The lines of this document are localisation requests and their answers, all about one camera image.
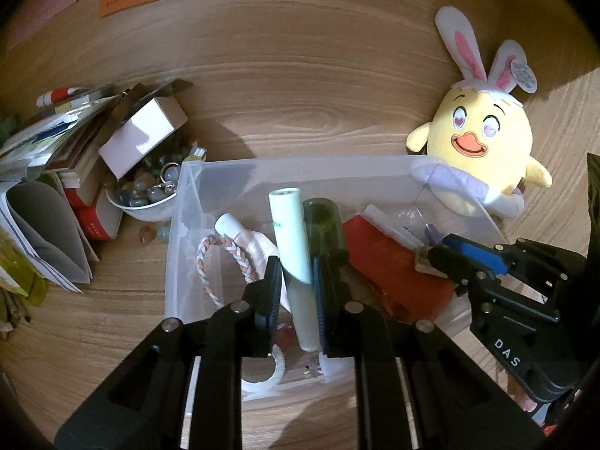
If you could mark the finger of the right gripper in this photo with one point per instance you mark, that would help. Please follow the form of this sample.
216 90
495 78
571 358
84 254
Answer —
478 271
459 254

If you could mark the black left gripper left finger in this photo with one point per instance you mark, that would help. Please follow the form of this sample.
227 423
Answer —
182 370

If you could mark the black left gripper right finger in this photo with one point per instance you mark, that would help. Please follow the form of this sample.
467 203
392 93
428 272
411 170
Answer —
415 388

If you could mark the worn wooden stamp block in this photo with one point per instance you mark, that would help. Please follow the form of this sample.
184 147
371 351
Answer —
423 265

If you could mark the red packet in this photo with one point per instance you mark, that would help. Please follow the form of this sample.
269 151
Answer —
405 294

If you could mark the white tape roll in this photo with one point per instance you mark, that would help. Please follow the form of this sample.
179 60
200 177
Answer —
261 375

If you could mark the dark green glass bottle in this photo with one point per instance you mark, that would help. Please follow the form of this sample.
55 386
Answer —
324 230

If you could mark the pale green stick tube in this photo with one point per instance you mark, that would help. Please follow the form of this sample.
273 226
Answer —
287 214

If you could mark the purple black cosmetic bottle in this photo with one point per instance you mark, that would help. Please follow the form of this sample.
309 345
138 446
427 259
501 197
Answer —
433 235

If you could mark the person's right hand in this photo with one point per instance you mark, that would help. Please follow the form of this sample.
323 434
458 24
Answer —
523 400

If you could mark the yellow chick plush toy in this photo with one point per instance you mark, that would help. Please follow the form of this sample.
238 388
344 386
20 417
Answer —
480 129

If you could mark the clear plastic storage bin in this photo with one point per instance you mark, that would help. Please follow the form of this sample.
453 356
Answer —
256 204

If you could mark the white bowl of marbles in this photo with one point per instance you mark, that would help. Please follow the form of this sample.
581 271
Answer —
148 193

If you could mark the yellow green spray bottle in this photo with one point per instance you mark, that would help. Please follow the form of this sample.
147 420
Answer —
18 276

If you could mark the stack of books papers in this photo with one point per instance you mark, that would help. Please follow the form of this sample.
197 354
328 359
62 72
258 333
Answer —
65 142

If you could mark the small white cardboard box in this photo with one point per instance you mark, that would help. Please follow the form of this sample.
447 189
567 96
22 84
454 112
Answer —
146 129

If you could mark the red white marker pen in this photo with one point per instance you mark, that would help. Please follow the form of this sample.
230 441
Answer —
58 95

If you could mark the pink sticky note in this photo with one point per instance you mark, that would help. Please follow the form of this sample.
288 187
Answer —
30 17

